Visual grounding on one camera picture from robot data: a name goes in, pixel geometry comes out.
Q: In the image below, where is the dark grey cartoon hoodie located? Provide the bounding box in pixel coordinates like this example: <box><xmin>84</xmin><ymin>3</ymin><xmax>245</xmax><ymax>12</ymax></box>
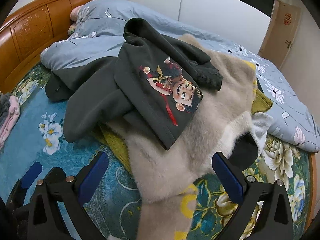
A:
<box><xmin>45</xmin><ymin>18</ymin><xmax>223</xmax><ymax>150</ymax></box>

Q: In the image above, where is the blue floral bed blanket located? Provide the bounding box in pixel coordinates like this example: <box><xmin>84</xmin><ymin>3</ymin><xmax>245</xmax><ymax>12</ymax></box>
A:
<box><xmin>1</xmin><ymin>63</ymin><xmax>310</xmax><ymax>239</ymax></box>

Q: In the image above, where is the white black garment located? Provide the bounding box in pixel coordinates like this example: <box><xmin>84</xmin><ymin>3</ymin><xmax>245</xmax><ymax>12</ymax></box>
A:
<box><xmin>228</xmin><ymin>112</ymin><xmax>273</xmax><ymax>171</ymax></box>

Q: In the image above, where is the pink folded garment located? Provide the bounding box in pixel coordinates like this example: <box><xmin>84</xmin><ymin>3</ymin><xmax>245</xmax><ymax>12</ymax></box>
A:
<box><xmin>0</xmin><ymin>95</ymin><xmax>20</xmax><ymax>148</ymax></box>

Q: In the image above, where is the grey folded garment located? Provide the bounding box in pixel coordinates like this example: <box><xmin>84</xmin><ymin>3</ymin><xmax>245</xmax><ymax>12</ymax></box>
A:
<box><xmin>0</xmin><ymin>93</ymin><xmax>11</xmax><ymax>127</ymax></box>

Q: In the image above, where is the beige fluffy garment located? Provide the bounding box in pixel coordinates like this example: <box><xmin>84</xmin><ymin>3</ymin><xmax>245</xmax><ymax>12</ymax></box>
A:
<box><xmin>106</xmin><ymin>34</ymin><xmax>257</xmax><ymax>239</ymax></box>

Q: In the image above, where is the orange wooden headboard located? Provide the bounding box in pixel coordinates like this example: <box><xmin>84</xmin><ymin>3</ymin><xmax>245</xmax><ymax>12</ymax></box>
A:
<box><xmin>0</xmin><ymin>0</ymin><xmax>91</xmax><ymax>93</ymax></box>

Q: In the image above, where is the floral patterned pillow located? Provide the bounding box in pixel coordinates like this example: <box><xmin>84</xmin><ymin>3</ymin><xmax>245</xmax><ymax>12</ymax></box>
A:
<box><xmin>67</xmin><ymin>22</ymin><xmax>76</xmax><ymax>36</ymax></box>

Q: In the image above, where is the grey-blue floral duvet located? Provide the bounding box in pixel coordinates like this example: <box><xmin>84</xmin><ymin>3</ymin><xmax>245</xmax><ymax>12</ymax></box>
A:
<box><xmin>40</xmin><ymin>0</ymin><xmax>319</xmax><ymax>152</ymax></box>

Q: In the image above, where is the pink pillow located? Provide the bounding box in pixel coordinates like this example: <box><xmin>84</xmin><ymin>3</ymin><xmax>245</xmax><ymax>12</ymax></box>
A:
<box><xmin>70</xmin><ymin>6</ymin><xmax>82</xmax><ymax>22</ymax></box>

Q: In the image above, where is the white black wardrobe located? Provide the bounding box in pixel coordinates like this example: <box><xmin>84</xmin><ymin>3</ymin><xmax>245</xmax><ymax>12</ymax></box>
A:
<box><xmin>128</xmin><ymin>0</ymin><xmax>275</xmax><ymax>53</ymax></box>

